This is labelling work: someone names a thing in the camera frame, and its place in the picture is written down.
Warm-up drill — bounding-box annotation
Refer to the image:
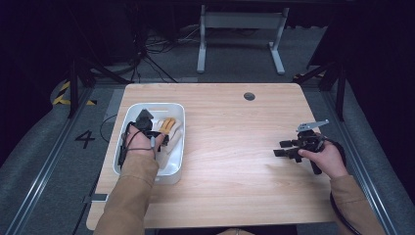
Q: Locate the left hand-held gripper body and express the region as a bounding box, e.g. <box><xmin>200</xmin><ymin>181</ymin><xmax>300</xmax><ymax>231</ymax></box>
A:
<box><xmin>133</xmin><ymin>108</ymin><xmax>158</xmax><ymax>138</ymax></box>

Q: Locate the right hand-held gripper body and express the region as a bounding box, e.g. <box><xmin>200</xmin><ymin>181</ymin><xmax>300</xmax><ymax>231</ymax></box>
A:
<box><xmin>292</xmin><ymin>118</ymin><xmax>331</xmax><ymax>164</ymax></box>

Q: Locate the white plastic bin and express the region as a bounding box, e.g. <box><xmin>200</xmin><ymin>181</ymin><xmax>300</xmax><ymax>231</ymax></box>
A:
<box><xmin>113</xmin><ymin>102</ymin><xmax>186</xmax><ymax>186</ymax></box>

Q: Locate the person's left hand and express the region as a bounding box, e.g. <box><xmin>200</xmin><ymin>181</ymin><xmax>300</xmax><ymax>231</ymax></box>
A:
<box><xmin>122</xmin><ymin>125</ymin><xmax>165</xmax><ymax>161</ymax></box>

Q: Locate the person's right hand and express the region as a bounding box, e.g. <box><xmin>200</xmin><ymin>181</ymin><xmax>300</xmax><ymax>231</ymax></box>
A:
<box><xmin>298</xmin><ymin>131</ymin><xmax>349</xmax><ymax>180</ymax></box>

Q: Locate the black metal stand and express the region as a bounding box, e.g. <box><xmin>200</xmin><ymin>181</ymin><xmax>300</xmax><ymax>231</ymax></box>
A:
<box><xmin>67</xmin><ymin>57</ymin><xmax>135</xmax><ymax>119</ymax></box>
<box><xmin>293</xmin><ymin>60</ymin><xmax>347</xmax><ymax>122</ymax></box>

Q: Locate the yellow black hazard tape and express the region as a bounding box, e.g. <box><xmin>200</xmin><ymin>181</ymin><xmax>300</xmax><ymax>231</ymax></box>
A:
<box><xmin>52</xmin><ymin>80</ymin><xmax>98</xmax><ymax>107</ymax></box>

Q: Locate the grey wrist strap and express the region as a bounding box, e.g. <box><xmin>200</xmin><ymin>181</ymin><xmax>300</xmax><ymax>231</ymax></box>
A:
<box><xmin>125</xmin><ymin>136</ymin><xmax>158</xmax><ymax>161</ymax></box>

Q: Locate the left hand-held gripper black cable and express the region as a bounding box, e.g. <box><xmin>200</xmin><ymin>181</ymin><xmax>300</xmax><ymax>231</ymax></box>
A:
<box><xmin>116</xmin><ymin>120</ymin><xmax>136</xmax><ymax>170</ymax></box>

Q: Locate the thin black floor cable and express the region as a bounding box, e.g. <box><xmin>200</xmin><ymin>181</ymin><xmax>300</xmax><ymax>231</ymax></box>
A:
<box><xmin>99</xmin><ymin>114</ymin><xmax>118</xmax><ymax>144</ymax></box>

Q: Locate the bundle of floor cables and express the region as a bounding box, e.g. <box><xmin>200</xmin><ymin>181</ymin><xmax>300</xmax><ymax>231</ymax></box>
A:
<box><xmin>130</xmin><ymin>25</ymin><xmax>204</xmax><ymax>84</ymax></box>

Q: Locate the grey metal desk frame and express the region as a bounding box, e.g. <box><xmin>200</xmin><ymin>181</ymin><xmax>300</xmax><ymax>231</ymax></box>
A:
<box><xmin>196</xmin><ymin>4</ymin><xmax>291</xmax><ymax>76</ymax></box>

